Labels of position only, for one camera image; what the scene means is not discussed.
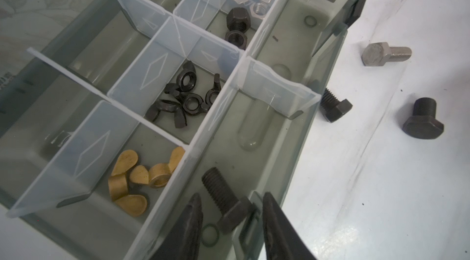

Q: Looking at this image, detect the grey plastic organizer box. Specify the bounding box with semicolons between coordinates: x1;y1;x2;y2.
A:
1;0;363;260

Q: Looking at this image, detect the black hex bolt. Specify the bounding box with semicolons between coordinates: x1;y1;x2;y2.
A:
320;88;353;123
402;97;444;140
201;167;255;234

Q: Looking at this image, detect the black wing nut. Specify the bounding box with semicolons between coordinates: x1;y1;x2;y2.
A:
144;99;187;129
176;61;197;92
164;83;210;116
205;74;222;107

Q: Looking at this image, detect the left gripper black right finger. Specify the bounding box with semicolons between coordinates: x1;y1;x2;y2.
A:
262;192;317;260

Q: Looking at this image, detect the silver threaded bolt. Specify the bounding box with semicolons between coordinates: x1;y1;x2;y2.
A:
361;42;412;67

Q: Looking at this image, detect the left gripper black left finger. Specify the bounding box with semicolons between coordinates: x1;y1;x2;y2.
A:
150;193;203;260

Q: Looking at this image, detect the brass wing nut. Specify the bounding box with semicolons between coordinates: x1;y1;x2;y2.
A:
108;149;148;217
129;146;185;189

